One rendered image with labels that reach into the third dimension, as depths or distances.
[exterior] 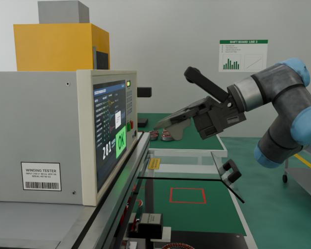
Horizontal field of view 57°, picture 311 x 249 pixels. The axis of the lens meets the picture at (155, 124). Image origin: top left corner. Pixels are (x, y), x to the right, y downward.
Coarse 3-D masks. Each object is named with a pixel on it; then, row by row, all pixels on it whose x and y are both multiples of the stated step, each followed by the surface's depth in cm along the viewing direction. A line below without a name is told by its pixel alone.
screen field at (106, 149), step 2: (110, 140) 53; (108, 142) 51; (110, 142) 53; (106, 144) 50; (108, 144) 51; (110, 144) 53; (104, 146) 48; (106, 146) 50; (108, 146) 51; (110, 146) 53; (102, 148) 47; (104, 148) 48; (106, 148) 50; (108, 148) 51; (110, 148) 53; (104, 150) 49; (106, 150) 50; (108, 150) 51; (110, 150) 53; (104, 152) 49; (106, 152) 50; (108, 152) 51; (110, 152) 53; (104, 154) 49; (106, 154) 50; (108, 154) 51; (104, 156) 49; (106, 156) 50; (104, 158) 49
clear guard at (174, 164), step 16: (144, 160) 83; (160, 160) 83; (176, 160) 83; (192, 160) 83; (208, 160) 83; (144, 176) 70; (160, 176) 70; (176, 176) 70; (192, 176) 70; (208, 176) 70; (224, 176) 74
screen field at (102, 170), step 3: (114, 153) 56; (111, 156) 54; (114, 156) 56; (108, 159) 51; (111, 159) 54; (114, 159) 56; (108, 162) 51; (111, 162) 54; (105, 165) 49; (108, 165) 51; (102, 168) 47; (105, 168) 49; (99, 171) 46; (102, 171) 47; (105, 171) 49; (99, 174) 46; (102, 174) 48; (99, 177) 46
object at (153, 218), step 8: (144, 216) 80; (152, 216) 80; (160, 216) 80; (136, 224) 80; (144, 224) 76; (152, 224) 76; (160, 224) 76; (136, 232) 76; (144, 232) 76; (152, 232) 76; (160, 232) 76; (168, 232) 79; (128, 240) 83; (152, 240) 77; (160, 240) 76; (168, 240) 76; (128, 248) 81
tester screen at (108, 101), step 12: (120, 84) 61; (96, 96) 43; (108, 96) 51; (120, 96) 61; (96, 108) 44; (108, 108) 51; (120, 108) 62; (96, 120) 44; (108, 120) 51; (96, 132) 44; (108, 132) 51; (96, 144) 44; (96, 156) 44; (108, 156) 51; (108, 168) 52
